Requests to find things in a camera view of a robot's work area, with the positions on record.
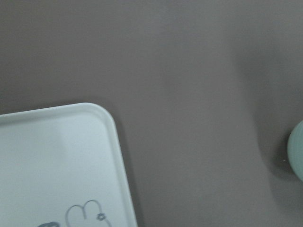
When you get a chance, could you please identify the mint green bowl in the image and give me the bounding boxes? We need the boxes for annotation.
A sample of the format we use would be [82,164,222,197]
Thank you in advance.
[287,121,303,181]

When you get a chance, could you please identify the cream rabbit tray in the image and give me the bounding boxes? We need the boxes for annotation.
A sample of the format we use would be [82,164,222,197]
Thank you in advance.
[0,103,137,227]

